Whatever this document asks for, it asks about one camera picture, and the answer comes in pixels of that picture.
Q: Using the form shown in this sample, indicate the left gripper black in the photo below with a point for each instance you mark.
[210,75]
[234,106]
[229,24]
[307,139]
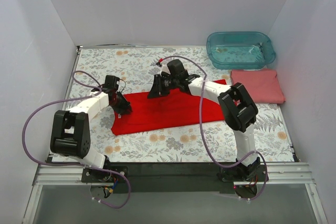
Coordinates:
[122,104]

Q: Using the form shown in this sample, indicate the folded pink t shirt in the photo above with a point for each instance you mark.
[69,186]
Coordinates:
[262,85]

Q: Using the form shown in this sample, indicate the teal plastic bin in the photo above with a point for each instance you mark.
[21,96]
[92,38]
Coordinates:
[241,50]

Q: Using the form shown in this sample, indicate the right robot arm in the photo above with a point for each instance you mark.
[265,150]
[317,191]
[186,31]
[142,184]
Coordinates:
[238,108]

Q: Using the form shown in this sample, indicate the aluminium frame rail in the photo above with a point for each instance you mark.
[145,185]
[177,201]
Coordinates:
[277,173]

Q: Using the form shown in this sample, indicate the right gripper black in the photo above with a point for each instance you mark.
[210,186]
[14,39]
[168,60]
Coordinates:
[158,85]

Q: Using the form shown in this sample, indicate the red t shirt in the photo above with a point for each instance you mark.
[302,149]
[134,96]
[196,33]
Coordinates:
[176,109]

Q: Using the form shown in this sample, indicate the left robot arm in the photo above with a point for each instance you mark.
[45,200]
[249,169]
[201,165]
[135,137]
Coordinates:
[70,135]

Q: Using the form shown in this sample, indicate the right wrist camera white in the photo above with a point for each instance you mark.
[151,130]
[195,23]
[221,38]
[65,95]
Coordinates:
[164,71]

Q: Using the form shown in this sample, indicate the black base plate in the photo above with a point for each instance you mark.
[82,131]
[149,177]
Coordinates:
[185,177]

